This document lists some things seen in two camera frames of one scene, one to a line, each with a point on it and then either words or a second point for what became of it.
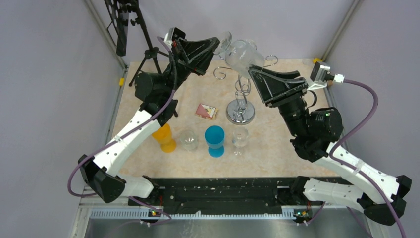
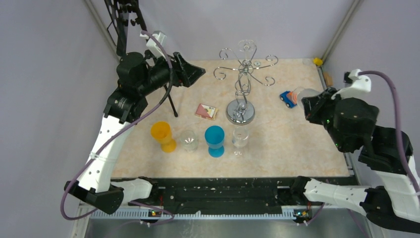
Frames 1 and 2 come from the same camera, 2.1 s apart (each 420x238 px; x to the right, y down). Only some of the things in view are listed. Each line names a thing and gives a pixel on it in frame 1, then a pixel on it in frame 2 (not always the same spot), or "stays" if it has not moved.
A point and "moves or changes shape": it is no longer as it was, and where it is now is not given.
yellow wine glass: x=163 y=136 stays
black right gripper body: x=284 y=93 to x=321 y=112
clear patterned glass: x=241 y=57 moves or changes shape
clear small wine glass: x=239 y=138 stays
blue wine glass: x=214 y=136 stays
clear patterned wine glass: x=189 y=140 stays
